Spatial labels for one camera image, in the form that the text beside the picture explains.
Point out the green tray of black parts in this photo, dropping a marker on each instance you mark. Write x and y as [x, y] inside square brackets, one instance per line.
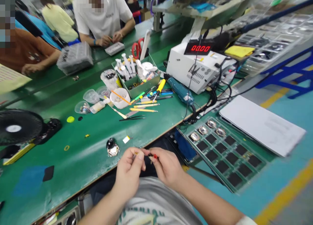
[229, 159]

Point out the white flat strip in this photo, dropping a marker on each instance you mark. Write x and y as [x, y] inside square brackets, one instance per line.
[144, 45]

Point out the small yellow part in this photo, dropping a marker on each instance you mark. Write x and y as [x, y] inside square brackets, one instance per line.
[136, 152]

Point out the black desk fan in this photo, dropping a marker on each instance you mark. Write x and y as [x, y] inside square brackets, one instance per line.
[20, 127]

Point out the stacks of clear plastic trays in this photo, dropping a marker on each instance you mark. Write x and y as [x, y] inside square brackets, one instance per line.
[276, 39]

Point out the black square pad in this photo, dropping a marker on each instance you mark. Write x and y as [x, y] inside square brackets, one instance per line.
[48, 173]

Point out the clear plastic cup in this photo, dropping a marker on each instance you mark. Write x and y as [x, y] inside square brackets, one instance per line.
[82, 107]
[91, 96]
[103, 91]

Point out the cardboard box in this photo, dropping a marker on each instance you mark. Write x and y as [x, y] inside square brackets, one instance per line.
[145, 14]

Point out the small white squeeze bottle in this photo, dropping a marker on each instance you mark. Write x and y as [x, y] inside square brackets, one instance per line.
[97, 106]

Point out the blue electric hand tool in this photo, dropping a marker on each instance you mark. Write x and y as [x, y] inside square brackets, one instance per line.
[179, 89]

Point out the person's body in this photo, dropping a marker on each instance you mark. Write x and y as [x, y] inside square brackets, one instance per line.
[159, 205]

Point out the small red black part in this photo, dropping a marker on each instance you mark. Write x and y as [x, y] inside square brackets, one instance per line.
[151, 156]

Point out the yellow cloth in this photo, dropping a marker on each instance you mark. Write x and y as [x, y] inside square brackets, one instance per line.
[238, 50]

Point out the person's right hand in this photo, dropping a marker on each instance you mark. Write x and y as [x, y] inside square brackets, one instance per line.
[168, 167]

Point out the grey bag of parts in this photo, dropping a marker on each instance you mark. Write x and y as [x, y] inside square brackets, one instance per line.
[74, 57]

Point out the pale yellow paper sheet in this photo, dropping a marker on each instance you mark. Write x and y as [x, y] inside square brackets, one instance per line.
[11, 79]

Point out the black red-digit display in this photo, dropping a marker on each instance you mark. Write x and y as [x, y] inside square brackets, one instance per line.
[199, 47]

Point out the white plastic cup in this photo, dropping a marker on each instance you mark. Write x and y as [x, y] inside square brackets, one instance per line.
[119, 99]

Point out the green organiser box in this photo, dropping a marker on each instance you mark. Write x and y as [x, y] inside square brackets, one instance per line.
[144, 86]

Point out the metal tray of parts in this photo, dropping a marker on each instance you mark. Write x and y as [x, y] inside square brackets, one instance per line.
[63, 216]

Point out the blue pipe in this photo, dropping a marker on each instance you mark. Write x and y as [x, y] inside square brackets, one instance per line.
[276, 16]

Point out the green marker pen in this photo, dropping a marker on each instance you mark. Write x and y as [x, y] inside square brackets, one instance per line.
[137, 97]

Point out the silver black watch body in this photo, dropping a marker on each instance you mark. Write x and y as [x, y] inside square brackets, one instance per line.
[112, 148]

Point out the orange thin stick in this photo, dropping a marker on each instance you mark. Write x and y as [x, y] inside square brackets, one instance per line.
[121, 97]

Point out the silver round watch case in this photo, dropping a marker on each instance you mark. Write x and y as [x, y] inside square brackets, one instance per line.
[210, 123]
[202, 129]
[220, 131]
[195, 136]

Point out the black pen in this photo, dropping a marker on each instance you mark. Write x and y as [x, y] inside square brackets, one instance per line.
[165, 97]

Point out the person's left hand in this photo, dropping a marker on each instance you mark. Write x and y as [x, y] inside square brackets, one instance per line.
[127, 167]

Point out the black tweezers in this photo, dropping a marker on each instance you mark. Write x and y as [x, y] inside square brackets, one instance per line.
[133, 118]

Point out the tall cup of swabs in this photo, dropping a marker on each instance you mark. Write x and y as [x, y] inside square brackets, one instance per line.
[108, 79]

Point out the small white battery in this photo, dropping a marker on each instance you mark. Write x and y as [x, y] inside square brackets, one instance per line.
[126, 139]

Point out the cream plastic spudger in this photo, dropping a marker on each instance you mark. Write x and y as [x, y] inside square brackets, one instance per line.
[119, 113]

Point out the white overhead shelf stand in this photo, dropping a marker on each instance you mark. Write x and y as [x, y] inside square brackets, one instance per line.
[195, 7]

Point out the white parts tray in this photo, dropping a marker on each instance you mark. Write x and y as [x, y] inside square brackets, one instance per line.
[114, 49]

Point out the yellow-green round cap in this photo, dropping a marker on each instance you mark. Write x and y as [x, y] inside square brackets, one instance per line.
[70, 119]

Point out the group of white syringes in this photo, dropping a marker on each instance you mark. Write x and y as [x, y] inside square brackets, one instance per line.
[126, 68]

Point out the blue metal frame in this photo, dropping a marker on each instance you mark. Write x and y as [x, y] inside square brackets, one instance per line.
[288, 71]

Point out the blue bag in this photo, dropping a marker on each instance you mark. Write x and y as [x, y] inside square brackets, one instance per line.
[184, 146]

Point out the small metal part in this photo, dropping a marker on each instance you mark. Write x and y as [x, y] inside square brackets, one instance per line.
[75, 78]

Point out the stack of white paper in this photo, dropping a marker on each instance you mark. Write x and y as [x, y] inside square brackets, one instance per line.
[261, 124]

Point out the white power supply box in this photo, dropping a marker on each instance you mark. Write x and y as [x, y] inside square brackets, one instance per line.
[198, 73]

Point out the yellow black flat box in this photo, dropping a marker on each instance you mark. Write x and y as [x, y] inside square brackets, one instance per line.
[19, 152]

